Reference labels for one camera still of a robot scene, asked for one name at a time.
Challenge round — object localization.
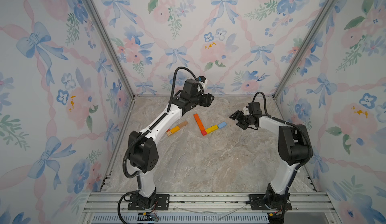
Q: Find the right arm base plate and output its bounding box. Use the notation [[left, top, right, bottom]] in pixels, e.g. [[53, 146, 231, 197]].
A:
[[246, 194, 284, 212]]

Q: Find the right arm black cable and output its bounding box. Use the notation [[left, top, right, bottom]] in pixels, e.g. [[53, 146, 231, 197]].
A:
[[252, 91, 314, 188]]

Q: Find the yellow rectangular block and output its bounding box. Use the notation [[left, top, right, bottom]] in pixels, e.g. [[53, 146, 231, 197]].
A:
[[170, 126, 180, 134]]

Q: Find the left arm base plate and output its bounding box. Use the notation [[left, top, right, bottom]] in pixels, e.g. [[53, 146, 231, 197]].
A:
[[128, 193, 170, 211]]

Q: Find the plain wooden block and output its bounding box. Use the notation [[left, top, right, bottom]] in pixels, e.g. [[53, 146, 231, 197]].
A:
[[178, 121, 188, 129]]

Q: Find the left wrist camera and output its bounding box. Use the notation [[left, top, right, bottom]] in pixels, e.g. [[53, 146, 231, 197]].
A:
[[181, 76, 206, 99]]

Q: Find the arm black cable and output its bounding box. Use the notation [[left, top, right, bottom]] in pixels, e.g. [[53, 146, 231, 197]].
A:
[[252, 91, 314, 188], [117, 66, 200, 224]]

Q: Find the orange long block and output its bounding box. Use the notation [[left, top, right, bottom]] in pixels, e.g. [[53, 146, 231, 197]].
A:
[[197, 121, 205, 132]]

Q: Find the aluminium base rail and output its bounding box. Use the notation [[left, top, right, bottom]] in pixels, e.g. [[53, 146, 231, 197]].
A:
[[78, 192, 342, 224]]

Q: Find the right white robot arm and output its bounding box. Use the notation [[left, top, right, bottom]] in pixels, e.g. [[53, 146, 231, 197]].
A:
[[230, 110, 313, 210]]

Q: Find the aluminium corner post left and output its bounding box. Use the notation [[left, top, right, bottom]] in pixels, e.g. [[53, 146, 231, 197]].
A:
[[83, 0, 135, 100]]

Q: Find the orange short block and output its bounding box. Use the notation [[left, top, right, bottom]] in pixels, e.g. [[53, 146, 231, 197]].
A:
[[194, 114, 201, 123]]

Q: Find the light blue block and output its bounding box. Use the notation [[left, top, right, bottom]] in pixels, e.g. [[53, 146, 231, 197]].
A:
[[217, 122, 227, 129]]

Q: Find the yellow long block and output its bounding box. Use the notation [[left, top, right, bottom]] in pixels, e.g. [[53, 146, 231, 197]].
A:
[[206, 125, 219, 134]]

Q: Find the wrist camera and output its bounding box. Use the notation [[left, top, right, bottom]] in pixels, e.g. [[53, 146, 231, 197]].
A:
[[181, 76, 206, 99], [246, 102, 262, 116]]

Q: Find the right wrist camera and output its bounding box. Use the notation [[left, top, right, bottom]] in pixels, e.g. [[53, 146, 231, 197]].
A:
[[246, 102, 262, 116]]

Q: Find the aluminium corner post right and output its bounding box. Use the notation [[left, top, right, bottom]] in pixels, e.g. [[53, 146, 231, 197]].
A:
[[272, 0, 338, 100]]

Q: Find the aluminium corner post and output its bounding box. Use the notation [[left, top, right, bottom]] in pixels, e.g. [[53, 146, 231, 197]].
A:
[[272, 0, 338, 100], [83, 0, 135, 100]]

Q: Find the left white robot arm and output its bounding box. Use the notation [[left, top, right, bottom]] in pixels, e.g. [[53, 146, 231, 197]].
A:
[[122, 92, 215, 206]]

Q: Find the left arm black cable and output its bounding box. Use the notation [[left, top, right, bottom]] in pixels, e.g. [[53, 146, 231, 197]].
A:
[[117, 66, 200, 224]]

